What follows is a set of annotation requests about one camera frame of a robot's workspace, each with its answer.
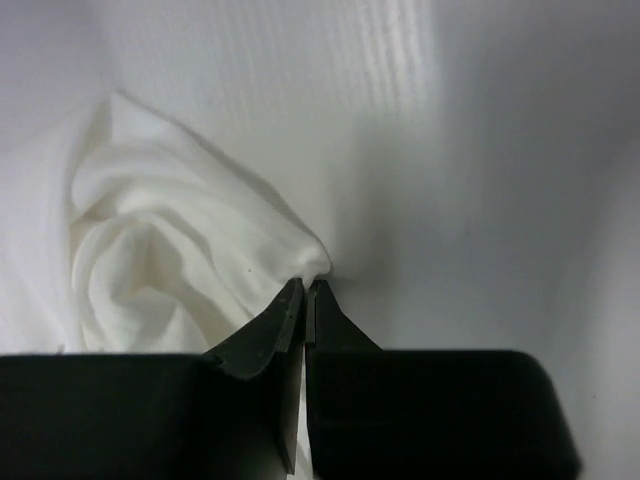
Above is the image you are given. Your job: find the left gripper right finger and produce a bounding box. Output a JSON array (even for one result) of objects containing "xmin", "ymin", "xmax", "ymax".
[{"xmin": 305, "ymin": 280, "xmax": 582, "ymax": 479}]

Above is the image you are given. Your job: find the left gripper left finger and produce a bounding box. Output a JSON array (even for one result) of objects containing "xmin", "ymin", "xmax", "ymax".
[{"xmin": 1, "ymin": 279, "xmax": 305, "ymax": 474}]

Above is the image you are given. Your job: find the white printed t shirt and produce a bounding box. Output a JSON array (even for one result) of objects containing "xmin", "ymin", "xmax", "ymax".
[{"xmin": 69, "ymin": 94, "xmax": 331, "ymax": 353}]

